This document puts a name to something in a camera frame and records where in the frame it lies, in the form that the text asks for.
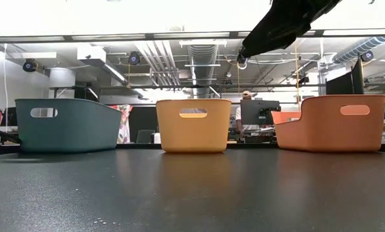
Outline white ceiling light fixture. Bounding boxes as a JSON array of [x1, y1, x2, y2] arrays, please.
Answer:
[[10, 52, 57, 60]]

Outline black cable bundle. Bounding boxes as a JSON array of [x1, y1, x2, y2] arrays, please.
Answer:
[[0, 122, 22, 144]]

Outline teal plastic bin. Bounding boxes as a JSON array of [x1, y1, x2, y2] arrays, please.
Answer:
[[14, 97, 123, 153]]

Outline black monitor back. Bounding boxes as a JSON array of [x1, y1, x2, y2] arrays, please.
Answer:
[[325, 71, 353, 95]]

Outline orange plastic bin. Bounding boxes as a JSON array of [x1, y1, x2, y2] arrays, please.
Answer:
[[271, 93, 385, 153]]

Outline black upright panel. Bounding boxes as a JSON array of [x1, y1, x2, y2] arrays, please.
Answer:
[[352, 57, 365, 95]]

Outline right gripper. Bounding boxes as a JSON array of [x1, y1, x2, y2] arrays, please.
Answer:
[[240, 0, 342, 59]]

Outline black table edge rail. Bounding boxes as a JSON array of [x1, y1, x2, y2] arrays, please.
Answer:
[[0, 142, 385, 157]]

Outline black flat monitor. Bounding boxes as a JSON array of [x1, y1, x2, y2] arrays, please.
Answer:
[[239, 99, 281, 126], [0, 107, 18, 128]]

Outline yellow plastic bin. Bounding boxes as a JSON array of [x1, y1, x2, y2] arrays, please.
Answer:
[[155, 98, 232, 154]]

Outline overhead frame bar with lights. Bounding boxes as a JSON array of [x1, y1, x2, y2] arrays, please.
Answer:
[[0, 28, 385, 44]]

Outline dark partition panel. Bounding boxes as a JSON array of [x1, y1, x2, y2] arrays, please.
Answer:
[[129, 106, 158, 144]]

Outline grey chair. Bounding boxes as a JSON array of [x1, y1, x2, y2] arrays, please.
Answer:
[[135, 129, 156, 144]]

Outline white wall cable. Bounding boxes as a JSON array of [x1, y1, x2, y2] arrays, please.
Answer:
[[3, 43, 9, 133]]

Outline cluttered desk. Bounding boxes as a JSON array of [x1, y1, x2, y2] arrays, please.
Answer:
[[230, 124, 279, 144]]

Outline silver ventilation duct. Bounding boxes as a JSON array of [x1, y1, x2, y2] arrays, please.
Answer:
[[187, 44, 220, 97]]

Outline person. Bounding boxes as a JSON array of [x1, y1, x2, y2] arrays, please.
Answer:
[[235, 90, 254, 136]]

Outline black horizontal ceiling beam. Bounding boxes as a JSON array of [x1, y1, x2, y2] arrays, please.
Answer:
[[99, 83, 327, 90]]

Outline round black ceiling device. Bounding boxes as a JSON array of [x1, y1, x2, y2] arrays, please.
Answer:
[[22, 59, 37, 73], [361, 50, 375, 63], [127, 51, 141, 66]]

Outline floral cloth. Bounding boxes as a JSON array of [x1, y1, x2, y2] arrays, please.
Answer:
[[109, 104, 134, 144]]

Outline white ceiling unit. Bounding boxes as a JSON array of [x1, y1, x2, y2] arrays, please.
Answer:
[[77, 44, 107, 62]]

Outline ribbed silver duct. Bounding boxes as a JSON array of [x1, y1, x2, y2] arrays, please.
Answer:
[[332, 35, 385, 64]]

